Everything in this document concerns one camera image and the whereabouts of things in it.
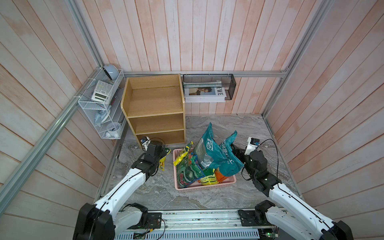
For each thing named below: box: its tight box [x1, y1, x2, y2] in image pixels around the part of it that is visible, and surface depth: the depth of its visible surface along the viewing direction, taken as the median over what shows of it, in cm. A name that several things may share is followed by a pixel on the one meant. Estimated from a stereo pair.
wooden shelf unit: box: [120, 74, 186, 148], surface depth 90 cm
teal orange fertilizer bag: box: [214, 130, 245, 183], surface depth 74 cm
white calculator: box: [91, 80, 113, 102], surface depth 77 cm
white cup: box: [106, 121, 122, 139], surface depth 92 cm
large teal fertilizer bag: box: [193, 122, 229, 169], surface depth 76 cm
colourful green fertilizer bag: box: [176, 152, 205, 189], surface depth 77 cm
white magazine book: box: [183, 80, 227, 103], surface depth 95 cm
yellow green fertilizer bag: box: [200, 168, 219, 186], surface depth 79 cm
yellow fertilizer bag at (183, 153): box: [173, 141, 194, 167], surface depth 85 cm
